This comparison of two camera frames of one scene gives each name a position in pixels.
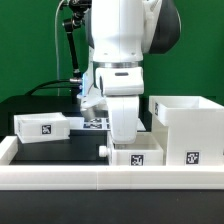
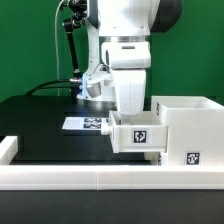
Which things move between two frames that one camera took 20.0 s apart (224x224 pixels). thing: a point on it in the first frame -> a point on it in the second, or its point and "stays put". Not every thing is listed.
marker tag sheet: (98, 123) stays put
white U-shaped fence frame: (104, 177) stays put
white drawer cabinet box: (189, 129) stays put
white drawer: (41, 127) -> (140, 133)
